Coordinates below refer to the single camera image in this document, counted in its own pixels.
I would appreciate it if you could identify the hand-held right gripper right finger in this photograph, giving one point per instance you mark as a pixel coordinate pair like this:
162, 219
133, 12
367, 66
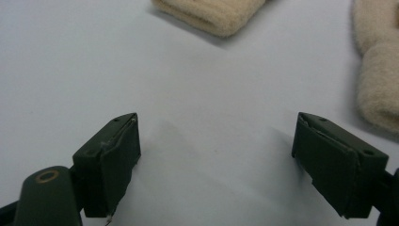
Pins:
338, 169

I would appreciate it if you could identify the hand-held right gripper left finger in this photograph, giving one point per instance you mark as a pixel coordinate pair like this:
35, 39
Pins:
106, 169

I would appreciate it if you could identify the beige knitted glove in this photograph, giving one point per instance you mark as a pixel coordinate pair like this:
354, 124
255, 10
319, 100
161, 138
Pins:
379, 78
216, 14

